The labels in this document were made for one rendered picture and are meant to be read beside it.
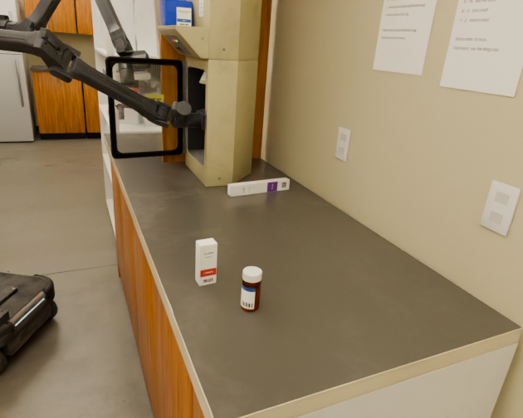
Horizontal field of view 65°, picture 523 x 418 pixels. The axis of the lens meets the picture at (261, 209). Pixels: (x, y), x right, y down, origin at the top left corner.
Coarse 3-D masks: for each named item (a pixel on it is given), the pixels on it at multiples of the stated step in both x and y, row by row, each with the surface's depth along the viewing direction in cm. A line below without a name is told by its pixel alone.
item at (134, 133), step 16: (128, 64) 158; (128, 80) 160; (144, 80) 163; (160, 80) 166; (176, 80) 170; (160, 96) 169; (176, 96) 172; (128, 112) 164; (128, 128) 167; (144, 128) 170; (160, 128) 173; (176, 128) 177; (128, 144) 169; (144, 144) 172; (160, 144) 176; (176, 144) 180
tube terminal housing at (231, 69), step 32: (192, 0) 153; (224, 0) 137; (256, 0) 151; (224, 32) 141; (256, 32) 156; (192, 64) 161; (224, 64) 145; (256, 64) 163; (224, 96) 149; (224, 128) 154; (192, 160) 175; (224, 160) 159
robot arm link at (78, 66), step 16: (80, 64) 135; (64, 80) 135; (80, 80) 139; (96, 80) 139; (112, 80) 143; (112, 96) 146; (128, 96) 146; (144, 96) 152; (144, 112) 152; (160, 112) 155
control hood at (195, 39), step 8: (168, 32) 150; (176, 32) 139; (184, 32) 136; (192, 32) 137; (200, 32) 138; (208, 32) 139; (168, 40) 162; (184, 40) 138; (192, 40) 138; (200, 40) 139; (192, 48) 139; (200, 48) 140; (192, 56) 152; (200, 56) 141
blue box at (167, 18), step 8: (160, 0) 154; (168, 0) 147; (176, 0) 148; (160, 8) 155; (168, 8) 148; (176, 8) 149; (192, 8) 151; (160, 16) 156; (168, 16) 149; (176, 16) 150; (192, 16) 152; (160, 24) 157; (168, 24) 150; (176, 24) 151; (192, 24) 153
